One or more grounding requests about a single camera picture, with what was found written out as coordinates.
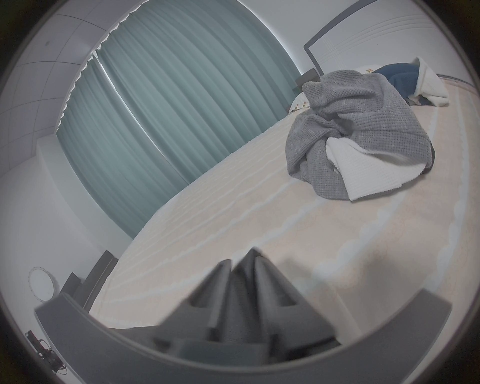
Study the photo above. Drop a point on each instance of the pile of clothes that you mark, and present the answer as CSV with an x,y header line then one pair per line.
x,y
356,123

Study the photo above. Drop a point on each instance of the dark dressing table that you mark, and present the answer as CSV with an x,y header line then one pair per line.
x,y
72,285

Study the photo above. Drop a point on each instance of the black chest of drawers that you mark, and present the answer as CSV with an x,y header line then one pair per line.
x,y
101,273

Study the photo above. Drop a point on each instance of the blue-green curtain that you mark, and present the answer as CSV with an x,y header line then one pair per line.
x,y
195,75
112,150

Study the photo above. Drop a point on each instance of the round white mirror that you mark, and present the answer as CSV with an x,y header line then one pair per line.
x,y
42,284

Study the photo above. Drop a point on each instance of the grey bedside table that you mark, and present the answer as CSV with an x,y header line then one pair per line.
x,y
307,80

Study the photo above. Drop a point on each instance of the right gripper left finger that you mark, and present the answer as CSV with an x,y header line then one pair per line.
x,y
198,315

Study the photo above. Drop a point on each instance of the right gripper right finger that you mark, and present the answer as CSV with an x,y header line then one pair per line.
x,y
288,322

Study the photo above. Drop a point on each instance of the bed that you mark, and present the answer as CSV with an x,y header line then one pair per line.
x,y
262,210

